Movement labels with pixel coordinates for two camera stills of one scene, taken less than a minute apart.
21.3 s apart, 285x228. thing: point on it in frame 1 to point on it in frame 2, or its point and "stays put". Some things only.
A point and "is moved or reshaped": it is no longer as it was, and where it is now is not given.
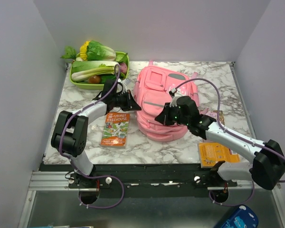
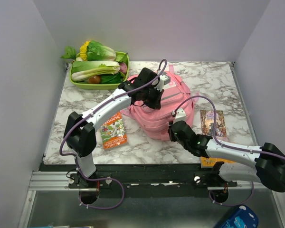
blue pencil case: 244,216 stays put
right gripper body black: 173,116 to 174,137
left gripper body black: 121,100 to 151,96
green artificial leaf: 70,53 stays put
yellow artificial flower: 83,50 stays put
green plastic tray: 96,86 stays put
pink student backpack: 152,86 is moved or reshaped
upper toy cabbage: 96,51 stays put
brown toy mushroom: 94,79 stays put
